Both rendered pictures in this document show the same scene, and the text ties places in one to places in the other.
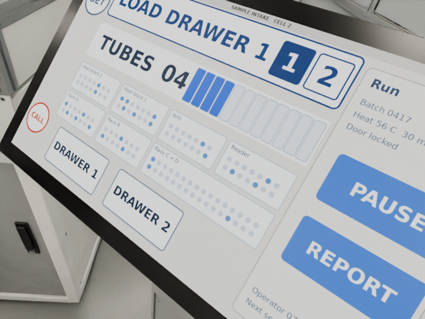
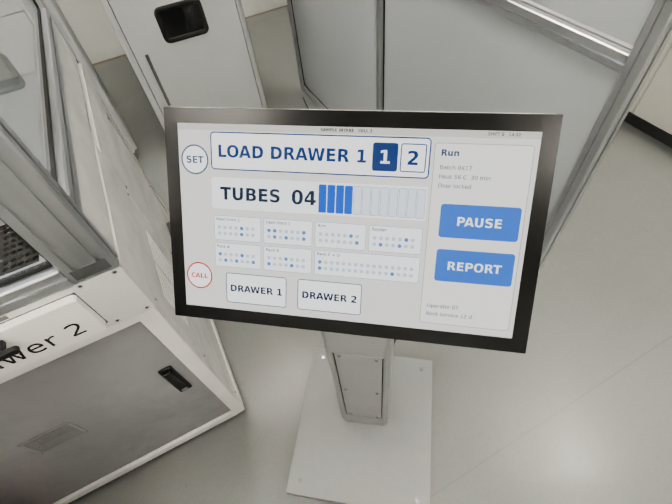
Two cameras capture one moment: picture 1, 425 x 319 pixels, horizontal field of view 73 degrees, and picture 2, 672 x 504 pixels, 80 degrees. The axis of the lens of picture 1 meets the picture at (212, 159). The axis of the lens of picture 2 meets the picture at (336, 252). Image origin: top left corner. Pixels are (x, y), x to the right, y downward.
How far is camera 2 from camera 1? 0.30 m
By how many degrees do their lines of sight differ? 16
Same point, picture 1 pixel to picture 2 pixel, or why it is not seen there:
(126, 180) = (307, 284)
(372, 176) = (464, 209)
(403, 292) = (504, 263)
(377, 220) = (477, 233)
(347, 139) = (442, 194)
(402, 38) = (447, 117)
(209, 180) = (367, 257)
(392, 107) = (459, 164)
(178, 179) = (345, 266)
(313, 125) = (418, 193)
